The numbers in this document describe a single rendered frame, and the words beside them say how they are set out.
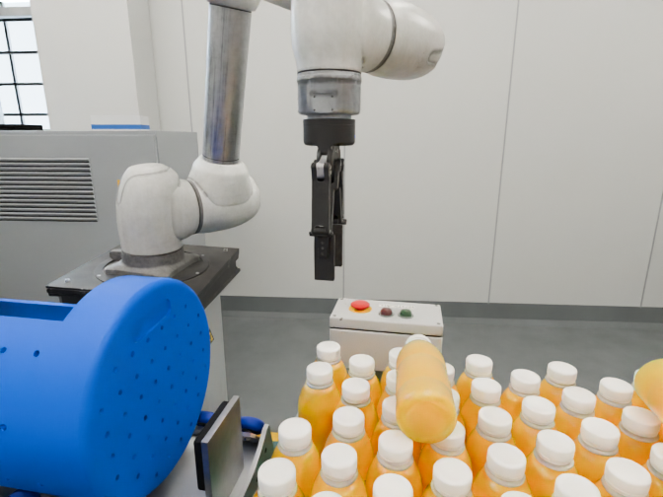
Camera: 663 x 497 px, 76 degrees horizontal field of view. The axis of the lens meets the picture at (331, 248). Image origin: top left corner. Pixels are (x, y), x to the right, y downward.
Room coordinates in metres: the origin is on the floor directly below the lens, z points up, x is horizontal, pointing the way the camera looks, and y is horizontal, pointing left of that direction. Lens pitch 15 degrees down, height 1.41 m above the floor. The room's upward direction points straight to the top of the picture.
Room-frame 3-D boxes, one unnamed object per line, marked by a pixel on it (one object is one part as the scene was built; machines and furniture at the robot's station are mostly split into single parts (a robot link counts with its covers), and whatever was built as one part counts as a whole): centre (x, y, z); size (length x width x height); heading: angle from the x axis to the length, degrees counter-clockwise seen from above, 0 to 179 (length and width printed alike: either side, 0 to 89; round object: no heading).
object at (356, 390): (0.52, -0.03, 1.07); 0.04 x 0.04 x 0.02
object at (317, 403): (0.57, 0.02, 0.98); 0.07 x 0.07 x 0.17
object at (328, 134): (0.63, 0.00, 1.39); 0.08 x 0.07 x 0.09; 169
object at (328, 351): (0.63, 0.00, 1.07); 0.04 x 0.04 x 0.02
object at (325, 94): (0.63, 0.00, 1.47); 0.09 x 0.09 x 0.06
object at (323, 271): (0.60, 0.01, 1.24); 0.03 x 0.01 x 0.07; 79
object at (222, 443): (0.49, 0.15, 0.99); 0.10 x 0.02 x 0.12; 169
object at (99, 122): (2.26, 1.08, 1.48); 0.24 x 0.12 x 0.08; 94
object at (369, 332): (0.74, -0.10, 1.05); 0.20 x 0.10 x 0.10; 79
